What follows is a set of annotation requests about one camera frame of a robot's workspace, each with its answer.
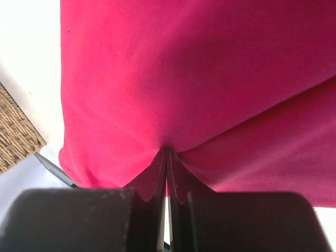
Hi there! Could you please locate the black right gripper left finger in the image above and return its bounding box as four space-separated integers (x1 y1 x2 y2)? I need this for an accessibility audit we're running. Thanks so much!
125 150 166 251

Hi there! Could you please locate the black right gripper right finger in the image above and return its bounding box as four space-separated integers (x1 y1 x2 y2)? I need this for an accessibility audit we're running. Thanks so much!
167 148 217 252

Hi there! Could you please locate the pink t shirt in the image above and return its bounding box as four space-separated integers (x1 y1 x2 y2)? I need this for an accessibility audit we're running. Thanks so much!
59 1 335 207

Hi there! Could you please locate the wicker laundry basket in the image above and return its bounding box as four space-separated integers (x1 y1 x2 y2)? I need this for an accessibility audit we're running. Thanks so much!
1 86 46 174

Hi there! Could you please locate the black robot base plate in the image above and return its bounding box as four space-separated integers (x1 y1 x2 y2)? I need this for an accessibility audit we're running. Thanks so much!
34 153 80 188

